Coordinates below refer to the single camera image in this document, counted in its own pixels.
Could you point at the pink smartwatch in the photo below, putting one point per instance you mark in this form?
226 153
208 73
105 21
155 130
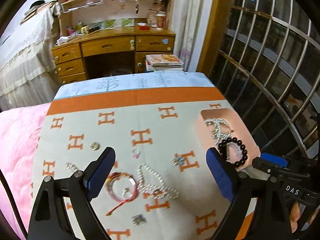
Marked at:
234 152

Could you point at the wooden desk with drawers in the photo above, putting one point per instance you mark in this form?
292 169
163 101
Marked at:
110 52

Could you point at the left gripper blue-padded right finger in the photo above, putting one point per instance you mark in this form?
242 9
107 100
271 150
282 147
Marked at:
234 186

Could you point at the gold round brooch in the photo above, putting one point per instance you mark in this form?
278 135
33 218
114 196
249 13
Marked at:
95 146

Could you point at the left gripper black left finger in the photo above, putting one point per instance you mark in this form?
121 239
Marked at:
49 219

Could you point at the wooden bookshelf with books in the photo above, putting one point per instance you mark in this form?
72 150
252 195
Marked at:
113 14

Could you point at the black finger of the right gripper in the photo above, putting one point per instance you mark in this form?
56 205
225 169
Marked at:
271 168

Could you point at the orange H-pattern blanket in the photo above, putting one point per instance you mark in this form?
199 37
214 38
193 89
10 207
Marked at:
147 128

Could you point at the pink quilt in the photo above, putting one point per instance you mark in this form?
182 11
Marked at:
20 131

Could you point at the pink jewelry tray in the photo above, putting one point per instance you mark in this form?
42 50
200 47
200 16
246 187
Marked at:
240 136

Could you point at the stack of magazines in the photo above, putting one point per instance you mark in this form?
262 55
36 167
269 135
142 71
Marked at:
163 62

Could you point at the gold rhinestone hair comb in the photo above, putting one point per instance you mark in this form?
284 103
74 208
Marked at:
220 129

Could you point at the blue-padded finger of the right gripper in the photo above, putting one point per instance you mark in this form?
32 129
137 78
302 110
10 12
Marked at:
276 160

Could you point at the person's right hand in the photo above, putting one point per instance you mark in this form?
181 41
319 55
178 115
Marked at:
296 214

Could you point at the white lace furniture cover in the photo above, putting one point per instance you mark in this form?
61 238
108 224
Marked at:
28 74

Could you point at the metal window grille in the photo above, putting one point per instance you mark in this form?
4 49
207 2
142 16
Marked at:
268 70

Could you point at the small grey flower earring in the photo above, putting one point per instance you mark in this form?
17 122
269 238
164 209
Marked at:
138 220

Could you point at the light blue leaf bedsheet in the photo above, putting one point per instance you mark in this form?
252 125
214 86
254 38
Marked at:
159 79

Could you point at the white curtain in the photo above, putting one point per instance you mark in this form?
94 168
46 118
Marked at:
189 22

